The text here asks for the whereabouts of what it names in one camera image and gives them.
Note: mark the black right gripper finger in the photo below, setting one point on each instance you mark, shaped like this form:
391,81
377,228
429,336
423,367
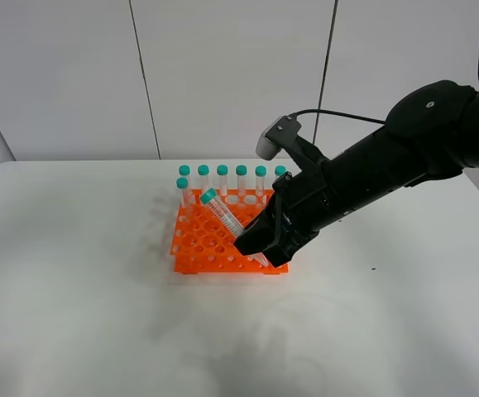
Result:
263,233
281,252

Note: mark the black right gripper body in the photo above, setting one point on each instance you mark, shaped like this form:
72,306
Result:
310,199

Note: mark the clear tube teal cap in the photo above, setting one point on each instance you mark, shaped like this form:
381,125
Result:
231,210

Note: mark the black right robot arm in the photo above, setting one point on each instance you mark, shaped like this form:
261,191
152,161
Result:
431,134

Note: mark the rack tube teal cap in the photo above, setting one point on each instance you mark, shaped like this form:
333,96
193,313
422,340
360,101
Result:
222,171
186,197
279,171
241,172
260,172
184,171
203,172

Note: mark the orange test tube rack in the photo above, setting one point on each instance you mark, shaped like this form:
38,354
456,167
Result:
201,244

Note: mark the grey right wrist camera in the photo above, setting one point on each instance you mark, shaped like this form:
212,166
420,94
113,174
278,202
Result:
280,135

